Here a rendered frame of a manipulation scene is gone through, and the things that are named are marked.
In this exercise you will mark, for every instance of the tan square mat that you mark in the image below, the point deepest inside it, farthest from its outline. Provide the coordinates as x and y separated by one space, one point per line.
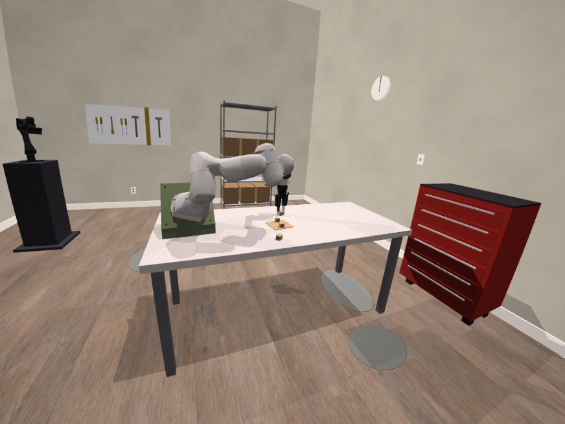
275 225

